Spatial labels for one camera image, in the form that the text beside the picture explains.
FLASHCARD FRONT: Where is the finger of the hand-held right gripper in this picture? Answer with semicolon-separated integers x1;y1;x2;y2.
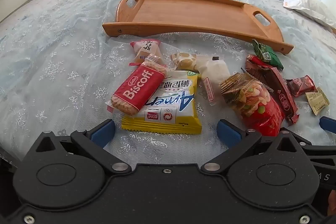
319;116;336;134
282;128;336;155

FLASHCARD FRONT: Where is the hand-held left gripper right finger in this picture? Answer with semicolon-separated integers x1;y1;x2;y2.
201;119;313;174

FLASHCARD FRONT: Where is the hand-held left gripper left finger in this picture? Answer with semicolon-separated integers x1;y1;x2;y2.
22;119;132;174

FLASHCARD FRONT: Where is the red mixed nut packet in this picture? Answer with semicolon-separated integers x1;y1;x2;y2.
220;72;285;136

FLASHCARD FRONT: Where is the dark red long snack packet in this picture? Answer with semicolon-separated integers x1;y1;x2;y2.
245;64;300;126

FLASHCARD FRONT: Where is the red biscuit packet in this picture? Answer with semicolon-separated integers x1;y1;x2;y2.
106;54;168;117

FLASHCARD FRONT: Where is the yellow and white snack packet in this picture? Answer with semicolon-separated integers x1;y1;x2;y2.
121;70;202;134

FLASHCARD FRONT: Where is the wooden tray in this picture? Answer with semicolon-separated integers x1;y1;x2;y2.
102;0;294;55

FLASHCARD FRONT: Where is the small beige candy packet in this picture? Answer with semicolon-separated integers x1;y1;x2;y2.
305;87;330;116

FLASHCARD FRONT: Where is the small brown snack packet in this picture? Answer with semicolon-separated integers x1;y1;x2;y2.
286;75;318;97

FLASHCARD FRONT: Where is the white translucent snack packet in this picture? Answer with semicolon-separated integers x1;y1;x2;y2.
196;55;231;106

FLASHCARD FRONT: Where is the red candy wrapper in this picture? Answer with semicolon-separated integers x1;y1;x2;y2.
246;55;265;68

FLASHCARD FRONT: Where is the yellow spotted snack packet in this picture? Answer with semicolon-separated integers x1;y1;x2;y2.
171;52;201;79

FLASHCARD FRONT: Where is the green candy packet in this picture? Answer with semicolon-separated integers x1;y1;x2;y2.
252;40;284;69

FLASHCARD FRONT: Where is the pink and white cake packet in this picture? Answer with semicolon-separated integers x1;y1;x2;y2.
129;39;161;66

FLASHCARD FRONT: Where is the white plastic bag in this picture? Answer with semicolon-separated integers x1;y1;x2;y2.
283;0;336;30

